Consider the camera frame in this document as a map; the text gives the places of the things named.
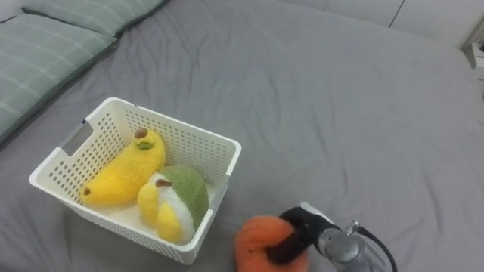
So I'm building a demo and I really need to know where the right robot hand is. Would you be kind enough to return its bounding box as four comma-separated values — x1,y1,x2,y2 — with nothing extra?
265,202,342,266

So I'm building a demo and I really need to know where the orange smiling soft toy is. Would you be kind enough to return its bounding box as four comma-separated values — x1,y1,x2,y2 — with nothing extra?
234,215,309,272

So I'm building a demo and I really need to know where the yellow banana soft toy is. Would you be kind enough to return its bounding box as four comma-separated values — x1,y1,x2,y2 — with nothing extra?
79,127,166,209

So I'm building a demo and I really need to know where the grey bed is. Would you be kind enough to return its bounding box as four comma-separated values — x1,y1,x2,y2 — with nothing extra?
0,0,484,272

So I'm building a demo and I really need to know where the green yellow durian soft toy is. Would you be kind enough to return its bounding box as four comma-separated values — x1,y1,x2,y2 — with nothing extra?
136,163,210,245

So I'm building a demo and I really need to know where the white perforated plastic basket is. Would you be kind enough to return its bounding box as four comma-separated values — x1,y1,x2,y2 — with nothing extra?
28,97,242,266

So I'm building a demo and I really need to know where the white cabinet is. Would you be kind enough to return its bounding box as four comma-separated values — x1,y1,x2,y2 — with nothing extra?
458,17,484,91

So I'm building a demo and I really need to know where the green checked pillow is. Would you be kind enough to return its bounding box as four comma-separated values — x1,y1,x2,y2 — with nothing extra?
0,14,118,144
21,0,168,38

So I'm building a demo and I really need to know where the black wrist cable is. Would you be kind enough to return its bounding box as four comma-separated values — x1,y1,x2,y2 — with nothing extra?
355,226,399,272

